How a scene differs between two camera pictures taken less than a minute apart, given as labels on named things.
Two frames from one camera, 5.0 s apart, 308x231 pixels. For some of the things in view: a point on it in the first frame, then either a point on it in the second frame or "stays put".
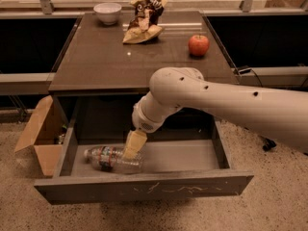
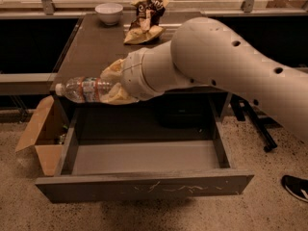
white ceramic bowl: (108, 12) stays put
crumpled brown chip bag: (143, 25) stays put
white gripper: (141, 120) → (134, 75)
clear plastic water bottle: (111, 159) → (83, 89)
